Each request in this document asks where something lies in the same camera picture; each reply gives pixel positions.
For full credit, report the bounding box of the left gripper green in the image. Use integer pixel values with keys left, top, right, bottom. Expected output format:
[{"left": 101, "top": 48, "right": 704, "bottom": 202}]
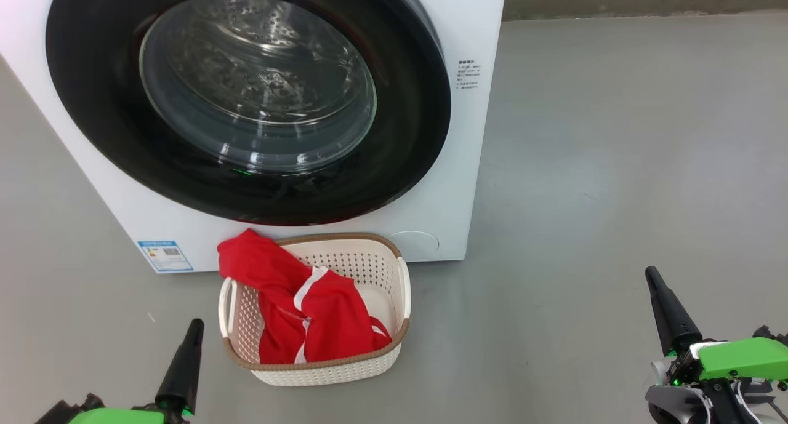
[{"left": 34, "top": 318, "right": 205, "bottom": 424}]

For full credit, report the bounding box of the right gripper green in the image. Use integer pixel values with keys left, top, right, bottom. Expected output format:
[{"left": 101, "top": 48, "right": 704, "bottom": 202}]
[{"left": 645, "top": 266, "right": 788, "bottom": 386}]

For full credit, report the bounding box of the red garment with white stripes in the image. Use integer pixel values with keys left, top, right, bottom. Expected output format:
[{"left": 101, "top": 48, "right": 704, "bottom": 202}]
[{"left": 217, "top": 228, "right": 393, "bottom": 365}]

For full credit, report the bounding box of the washing machine round door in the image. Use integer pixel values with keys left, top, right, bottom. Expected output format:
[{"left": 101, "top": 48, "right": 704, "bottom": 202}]
[{"left": 45, "top": 0, "right": 452, "bottom": 226}]

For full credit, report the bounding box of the cream perforated laundry basket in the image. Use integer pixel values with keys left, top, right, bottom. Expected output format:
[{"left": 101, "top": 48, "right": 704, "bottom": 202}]
[{"left": 218, "top": 232, "right": 412, "bottom": 387}]

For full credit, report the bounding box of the white washing machine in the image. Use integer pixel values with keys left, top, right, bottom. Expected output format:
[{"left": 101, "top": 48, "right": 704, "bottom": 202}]
[{"left": 0, "top": 0, "right": 508, "bottom": 274}]

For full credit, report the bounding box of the blue energy label sticker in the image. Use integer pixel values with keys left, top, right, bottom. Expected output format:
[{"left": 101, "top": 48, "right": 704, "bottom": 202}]
[{"left": 137, "top": 240, "right": 194, "bottom": 273}]

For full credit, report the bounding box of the printed instruction text label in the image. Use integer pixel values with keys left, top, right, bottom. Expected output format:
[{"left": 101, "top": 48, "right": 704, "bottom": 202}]
[{"left": 456, "top": 58, "right": 481, "bottom": 91}]

